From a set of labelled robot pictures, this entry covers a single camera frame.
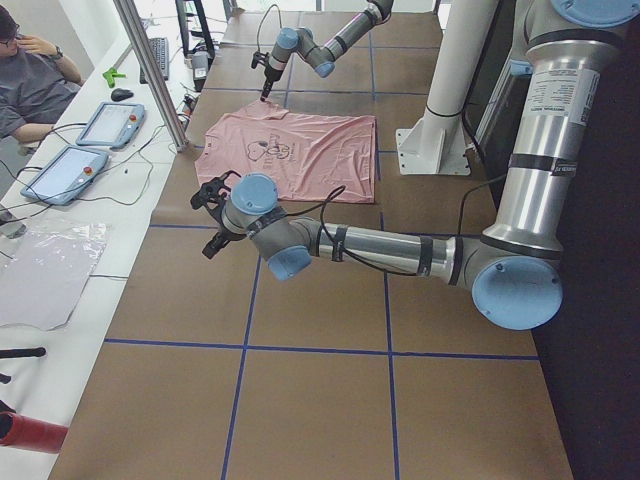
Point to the black computer mouse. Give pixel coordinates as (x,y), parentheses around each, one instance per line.
(120,94)

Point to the aluminium frame post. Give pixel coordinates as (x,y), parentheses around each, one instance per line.
(139,41)

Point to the black tripod leg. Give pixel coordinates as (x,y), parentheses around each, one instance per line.
(36,352)

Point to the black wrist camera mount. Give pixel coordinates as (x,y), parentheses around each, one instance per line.
(260,59)
(213,193)

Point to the lower blue teach pendant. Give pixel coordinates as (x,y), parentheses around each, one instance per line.
(66,175)

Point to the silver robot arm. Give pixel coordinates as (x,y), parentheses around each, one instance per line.
(321,58)
(562,46)

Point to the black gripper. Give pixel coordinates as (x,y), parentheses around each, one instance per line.
(270,76)
(222,231)

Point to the left black USB hub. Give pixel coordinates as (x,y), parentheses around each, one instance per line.
(200,67)

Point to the upper blue teach pendant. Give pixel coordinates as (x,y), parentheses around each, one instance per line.
(113,125)

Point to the clear plastic bag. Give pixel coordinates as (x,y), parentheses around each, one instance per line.
(43,281)

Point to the black keyboard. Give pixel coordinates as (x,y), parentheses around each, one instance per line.
(160,52)

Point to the seated person grey shirt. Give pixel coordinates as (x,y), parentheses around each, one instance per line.
(38,83)

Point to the blue teach pendant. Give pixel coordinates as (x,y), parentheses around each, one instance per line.
(66,175)
(113,125)

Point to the green plastic clamp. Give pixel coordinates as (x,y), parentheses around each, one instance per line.
(111,75)

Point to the pink Snoopy t-shirt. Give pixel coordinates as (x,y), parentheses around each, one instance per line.
(306,155)

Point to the red cylinder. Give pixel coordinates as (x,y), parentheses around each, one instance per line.
(31,434)

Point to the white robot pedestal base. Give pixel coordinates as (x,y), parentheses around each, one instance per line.
(435,145)

